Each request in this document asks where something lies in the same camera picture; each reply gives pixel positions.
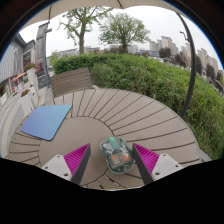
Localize leafy round tree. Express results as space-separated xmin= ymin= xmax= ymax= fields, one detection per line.
xmin=98 ymin=12 xmax=152 ymax=55

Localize beige parasol canopy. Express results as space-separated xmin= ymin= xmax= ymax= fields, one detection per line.
xmin=19 ymin=0 xmax=188 ymax=32

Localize blue mouse pad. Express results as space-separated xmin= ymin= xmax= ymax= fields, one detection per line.
xmin=20 ymin=104 xmax=74 ymax=142

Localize dark curved parasol pole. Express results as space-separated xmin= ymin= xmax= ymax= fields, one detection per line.
xmin=179 ymin=13 xmax=198 ymax=120

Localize brown slatted chair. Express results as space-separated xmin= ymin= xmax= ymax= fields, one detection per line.
xmin=49 ymin=67 xmax=95 ymax=99

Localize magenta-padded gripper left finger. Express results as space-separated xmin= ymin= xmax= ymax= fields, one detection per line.
xmin=40 ymin=142 xmax=92 ymax=186

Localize white planter with flowers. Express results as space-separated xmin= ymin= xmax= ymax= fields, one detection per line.
xmin=19 ymin=88 xmax=38 ymax=116
xmin=24 ymin=62 xmax=38 ymax=86

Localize green hedge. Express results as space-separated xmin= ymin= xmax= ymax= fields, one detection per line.
xmin=51 ymin=53 xmax=224 ymax=161

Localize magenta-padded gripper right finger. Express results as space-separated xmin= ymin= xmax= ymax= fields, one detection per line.
xmin=131 ymin=142 xmax=184 ymax=187

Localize sparse-leaved tree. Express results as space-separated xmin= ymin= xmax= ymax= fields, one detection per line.
xmin=58 ymin=5 xmax=113 ymax=56

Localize grey shopfront building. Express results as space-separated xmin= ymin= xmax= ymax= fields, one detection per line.
xmin=0 ymin=33 xmax=37 ymax=105

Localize orange street parasol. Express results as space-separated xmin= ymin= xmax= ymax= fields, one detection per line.
xmin=12 ymin=72 xmax=28 ymax=81

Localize transparent computer mouse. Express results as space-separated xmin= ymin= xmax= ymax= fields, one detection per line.
xmin=99 ymin=136 xmax=136 ymax=175

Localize tall grey sign pillar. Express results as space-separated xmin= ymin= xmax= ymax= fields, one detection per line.
xmin=34 ymin=21 xmax=54 ymax=90

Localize distant apartment buildings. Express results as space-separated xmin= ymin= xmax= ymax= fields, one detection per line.
xmin=146 ymin=35 xmax=224 ymax=82

